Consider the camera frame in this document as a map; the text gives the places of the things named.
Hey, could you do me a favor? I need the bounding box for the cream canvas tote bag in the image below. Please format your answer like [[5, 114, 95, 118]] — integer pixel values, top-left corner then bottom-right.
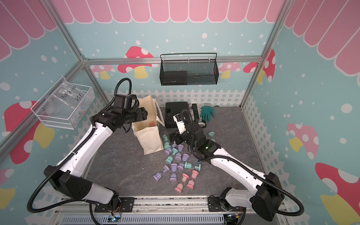
[[132, 96, 165, 155]]

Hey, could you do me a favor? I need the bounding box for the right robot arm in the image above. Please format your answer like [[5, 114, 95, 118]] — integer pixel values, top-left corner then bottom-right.
[[170, 109, 305, 221]]

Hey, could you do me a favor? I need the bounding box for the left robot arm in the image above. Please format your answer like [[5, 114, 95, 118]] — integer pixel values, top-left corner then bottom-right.
[[27, 78, 148, 213]]

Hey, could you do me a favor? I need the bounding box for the purple hourglass top cluster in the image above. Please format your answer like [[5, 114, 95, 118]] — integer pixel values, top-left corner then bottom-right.
[[164, 144, 184, 156]]

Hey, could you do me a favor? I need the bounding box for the green hourglass far right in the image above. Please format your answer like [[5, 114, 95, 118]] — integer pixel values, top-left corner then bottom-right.
[[208, 131, 215, 142]]

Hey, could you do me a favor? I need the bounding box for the green hourglass near bag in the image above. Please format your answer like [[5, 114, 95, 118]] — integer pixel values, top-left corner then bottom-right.
[[162, 134, 171, 150]]

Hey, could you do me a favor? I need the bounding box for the green hourglass lying right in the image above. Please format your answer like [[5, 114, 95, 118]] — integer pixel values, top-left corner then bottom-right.
[[184, 162, 201, 171]]

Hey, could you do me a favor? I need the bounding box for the green hourglass centre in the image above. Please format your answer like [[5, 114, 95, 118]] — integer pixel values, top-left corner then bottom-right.
[[164, 148, 179, 164]]

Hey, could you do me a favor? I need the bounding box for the purple hourglass bottom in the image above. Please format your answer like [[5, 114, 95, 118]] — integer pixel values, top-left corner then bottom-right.
[[169, 172, 177, 182]]

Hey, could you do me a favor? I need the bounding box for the plastic bag in bin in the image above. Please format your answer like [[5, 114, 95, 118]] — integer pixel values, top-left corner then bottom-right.
[[44, 80, 95, 124]]

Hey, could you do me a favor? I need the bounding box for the black bit holder strip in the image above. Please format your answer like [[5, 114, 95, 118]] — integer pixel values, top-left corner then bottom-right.
[[190, 103, 206, 128]]

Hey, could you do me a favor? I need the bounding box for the green rubber glove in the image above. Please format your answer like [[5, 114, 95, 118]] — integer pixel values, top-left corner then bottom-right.
[[201, 104, 216, 122]]

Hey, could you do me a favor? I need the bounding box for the black plastic case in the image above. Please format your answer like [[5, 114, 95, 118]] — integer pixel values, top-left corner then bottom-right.
[[165, 101, 189, 128]]

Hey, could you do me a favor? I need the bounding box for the black box in basket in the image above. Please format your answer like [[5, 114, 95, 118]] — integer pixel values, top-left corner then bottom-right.
[[160, 71, 188, 86]]

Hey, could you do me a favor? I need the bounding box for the black wire mesh basket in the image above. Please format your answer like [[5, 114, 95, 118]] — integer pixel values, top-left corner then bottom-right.
[[159, 52, 219, 85]]

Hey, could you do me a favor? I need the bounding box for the clear plastic wall bin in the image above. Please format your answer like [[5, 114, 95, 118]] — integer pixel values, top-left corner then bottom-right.
[[30, 76, 96, 130]]

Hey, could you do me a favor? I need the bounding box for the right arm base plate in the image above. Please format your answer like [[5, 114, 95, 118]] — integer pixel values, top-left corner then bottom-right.
[[207, 195, 246, 212]]

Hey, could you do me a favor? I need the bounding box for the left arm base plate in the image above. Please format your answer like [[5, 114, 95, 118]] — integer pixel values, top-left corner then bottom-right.
[[94, 197, 135, 213]]

